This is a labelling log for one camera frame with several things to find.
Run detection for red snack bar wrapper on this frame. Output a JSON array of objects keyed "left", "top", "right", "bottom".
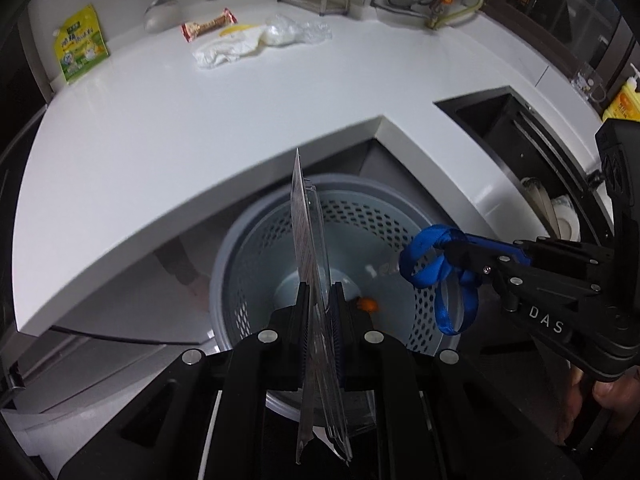
[{"left": 180, "top": 8, "right": 238, "bottom": 42}]

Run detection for person right hand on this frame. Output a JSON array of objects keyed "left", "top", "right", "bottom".
[{"left": 556, "top": 365, "right": 640, "bottom": 443}]

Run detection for yellow detergent bottle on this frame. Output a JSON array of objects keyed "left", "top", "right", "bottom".
[{"left": 602, "top": 77, "right": 640, "bottom": 122}]

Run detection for black kitchen sink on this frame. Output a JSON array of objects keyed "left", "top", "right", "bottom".
[{"left": 436, "top": 87, "right": 613, "bottom": 248}]

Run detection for blue ribbon strap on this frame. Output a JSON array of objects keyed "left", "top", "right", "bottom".
[{"left": 398, "top": 223, "right": 532, "bottom": 337}]

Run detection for pink paper receipt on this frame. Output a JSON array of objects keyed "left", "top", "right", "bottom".
[{"left": 291, "top": 153, "right": 352, "bottom": 463}]

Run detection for steel spatula turner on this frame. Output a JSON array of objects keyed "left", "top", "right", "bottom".
[{"left": 143, "top": 0, "right": 182, "bottom": 34}]

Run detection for clear glass cup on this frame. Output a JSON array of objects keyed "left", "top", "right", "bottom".
[{"left": 570, "top": 63, "right": 606, "bottom": 104}]

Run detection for grey perforated trash bin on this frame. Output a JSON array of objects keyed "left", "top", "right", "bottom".
[{"left": 209, "top": 173, "right": 467, "bottom": 418}]

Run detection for yellow gas hose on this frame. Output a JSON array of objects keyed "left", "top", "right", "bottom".
[{"left": 424, "top": 0, "right": 485, "bottom": 32}]

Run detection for clear plastic bag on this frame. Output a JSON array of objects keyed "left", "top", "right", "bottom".
[{"left": 260, "top": 14, "right": 333, "bottom": 48}]

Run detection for white dishes in sink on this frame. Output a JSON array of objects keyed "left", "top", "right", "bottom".
[{"left": 521, "top": 178, "right": 580, "bottom": 242}]

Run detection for white plastic bag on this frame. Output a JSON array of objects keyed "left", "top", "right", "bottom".
[{"left": 192, "top": 26, "right": 265, "bottom": 68}]

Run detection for yellow plastic lid ring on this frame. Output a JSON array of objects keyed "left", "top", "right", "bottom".
[{"left": 218, "top": 22, "right": 260, "bottom": 39}]

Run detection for yellow seasoning pouch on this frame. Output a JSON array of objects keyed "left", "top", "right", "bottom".
[{"left": 53, "top": 4, "right": 110, "bottom": 84}]

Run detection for orange peel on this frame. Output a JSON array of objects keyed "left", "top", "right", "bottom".
[{"left": 356, "top": 297, "right": 380, "bottom": 313}]

